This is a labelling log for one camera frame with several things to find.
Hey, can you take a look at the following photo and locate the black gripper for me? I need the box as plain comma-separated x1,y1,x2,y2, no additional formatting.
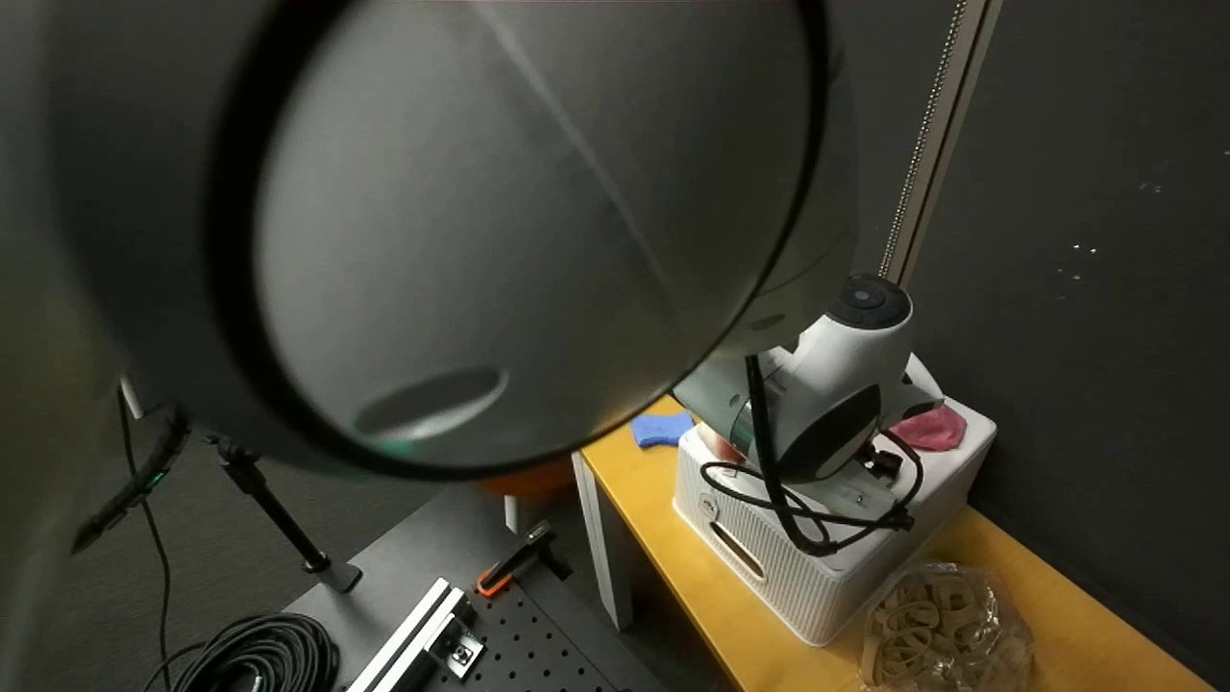
769,378,938,482

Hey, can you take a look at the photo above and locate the clear bag of rubber bands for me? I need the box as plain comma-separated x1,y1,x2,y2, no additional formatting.
860,562,1036,692

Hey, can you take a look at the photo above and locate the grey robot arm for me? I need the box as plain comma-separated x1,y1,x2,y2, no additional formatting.
0,0,860,692

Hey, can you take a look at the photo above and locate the pink cloth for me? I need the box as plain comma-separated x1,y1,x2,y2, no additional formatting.
891,406,965,455

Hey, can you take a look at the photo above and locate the white plastic crate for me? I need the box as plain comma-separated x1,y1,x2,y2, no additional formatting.
672,359,997,646

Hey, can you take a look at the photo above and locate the blue plastic piece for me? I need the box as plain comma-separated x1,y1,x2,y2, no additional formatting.
630,416,691,450

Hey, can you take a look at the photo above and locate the black tripod stand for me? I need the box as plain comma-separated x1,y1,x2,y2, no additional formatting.
211,439,363,593

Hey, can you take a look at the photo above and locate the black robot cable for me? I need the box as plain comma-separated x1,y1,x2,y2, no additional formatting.
698,350,931,562

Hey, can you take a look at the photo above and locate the orange handled clamp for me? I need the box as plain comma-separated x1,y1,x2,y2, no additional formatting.
472,523,575,601

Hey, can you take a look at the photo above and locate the grey vertical rail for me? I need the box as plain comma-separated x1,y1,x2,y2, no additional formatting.
882,0,1002,286

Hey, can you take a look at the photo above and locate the aluminium rail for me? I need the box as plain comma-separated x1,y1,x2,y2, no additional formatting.
346,578,486,692

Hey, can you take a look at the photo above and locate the coiled black cable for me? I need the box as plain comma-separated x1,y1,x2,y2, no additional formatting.
143,612,346,692

